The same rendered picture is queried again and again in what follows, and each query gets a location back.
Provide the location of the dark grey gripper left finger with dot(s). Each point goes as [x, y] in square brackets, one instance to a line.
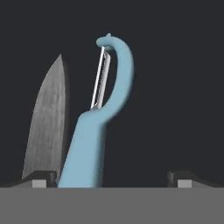
[43, 176]

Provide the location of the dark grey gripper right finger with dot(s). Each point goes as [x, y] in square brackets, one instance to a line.
[180, 176]

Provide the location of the light blue peeler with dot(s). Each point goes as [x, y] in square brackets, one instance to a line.
[87, 145]

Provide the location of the grey steel knife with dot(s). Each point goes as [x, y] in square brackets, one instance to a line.
[48, 122]

